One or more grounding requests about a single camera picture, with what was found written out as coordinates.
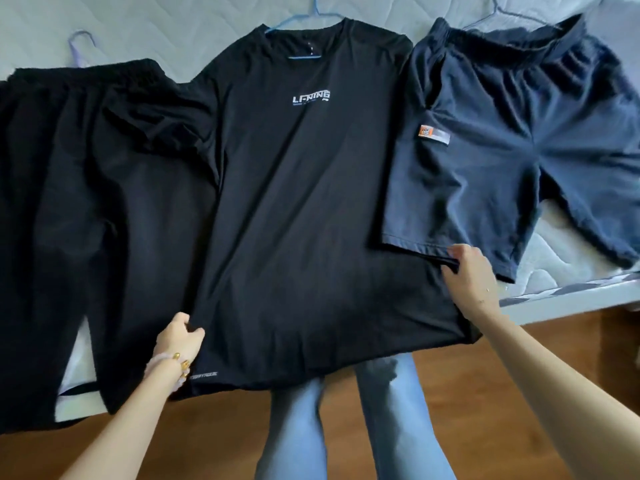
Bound person's right forearm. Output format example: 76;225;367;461
467;309;640;480

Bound blue wire hanger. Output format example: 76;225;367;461
265;0;346;61

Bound person's right hand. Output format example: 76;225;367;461
441;243;501;321

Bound navy shorts with print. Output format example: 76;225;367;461
379;13;640;285

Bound person's left forearm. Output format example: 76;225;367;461
59;364;186;480

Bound dark purple wire hanger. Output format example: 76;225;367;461
462;0;556;31

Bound grey quilted mattress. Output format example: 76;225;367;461
0;0;640;425

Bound person's left hand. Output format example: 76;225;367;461
155;312;206;368

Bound black Li-Ning t-shirt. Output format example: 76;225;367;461
105;17;483;415

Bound person's blue jeans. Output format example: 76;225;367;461
255;352;446;480

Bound pale lilac wire hanger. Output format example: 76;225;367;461
69;30;99;68

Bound pink bead bracelet gold charms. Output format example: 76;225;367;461
145;352;192;395

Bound black shorts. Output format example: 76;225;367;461
0;58;221;435

